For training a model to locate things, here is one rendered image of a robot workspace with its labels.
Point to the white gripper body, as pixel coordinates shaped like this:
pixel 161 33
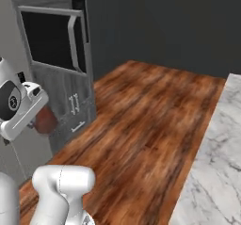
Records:
pixel 23 119

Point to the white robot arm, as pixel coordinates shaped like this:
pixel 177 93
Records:
pixel 59 184

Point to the reddish brown food item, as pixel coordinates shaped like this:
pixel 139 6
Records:
pixel 47 120

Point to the microwave door with dark window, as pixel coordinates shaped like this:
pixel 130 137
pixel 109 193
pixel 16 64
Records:
pixel 47 37

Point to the grey built-in microwave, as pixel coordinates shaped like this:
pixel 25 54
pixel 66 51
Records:
pixel 80 18

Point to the grey drawer front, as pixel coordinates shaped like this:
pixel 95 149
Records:
pixel 75 134

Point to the black wall socket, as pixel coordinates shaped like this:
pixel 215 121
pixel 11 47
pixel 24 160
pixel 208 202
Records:
pixel 21 77

